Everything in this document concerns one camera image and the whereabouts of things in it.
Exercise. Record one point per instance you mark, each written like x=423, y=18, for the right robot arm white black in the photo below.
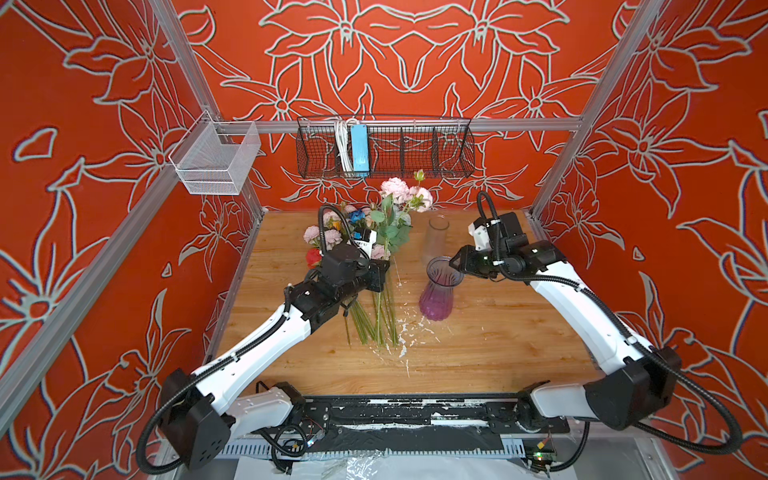
x=639, y=379

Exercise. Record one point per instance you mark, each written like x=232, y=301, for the purple glass fluted vase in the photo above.
x=437, y=299

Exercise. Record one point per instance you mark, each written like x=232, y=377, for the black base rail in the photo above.
x=461, y=425

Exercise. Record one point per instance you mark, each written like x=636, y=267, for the white mesh wall basket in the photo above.
x=209, y=160

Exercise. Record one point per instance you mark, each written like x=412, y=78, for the black wire wall basket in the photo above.
x=398, y=146

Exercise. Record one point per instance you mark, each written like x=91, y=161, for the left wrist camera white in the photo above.
x=365, y=240

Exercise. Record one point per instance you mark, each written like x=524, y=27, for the pink peony flower stem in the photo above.
x=391, y=217

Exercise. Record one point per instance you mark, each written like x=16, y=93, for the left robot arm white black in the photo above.
x=200, y=412

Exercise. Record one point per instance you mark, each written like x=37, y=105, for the light blue box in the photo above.
x=360, y=149

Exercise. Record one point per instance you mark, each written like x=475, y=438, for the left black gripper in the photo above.
x=377, y=270

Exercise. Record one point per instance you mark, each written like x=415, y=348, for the bunch of artificial flowers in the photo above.
x=376, y=324

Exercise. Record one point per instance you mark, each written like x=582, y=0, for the clear glass cylinder vase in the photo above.
x=435, y=238

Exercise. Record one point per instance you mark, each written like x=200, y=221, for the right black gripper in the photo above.
x=465, y=262

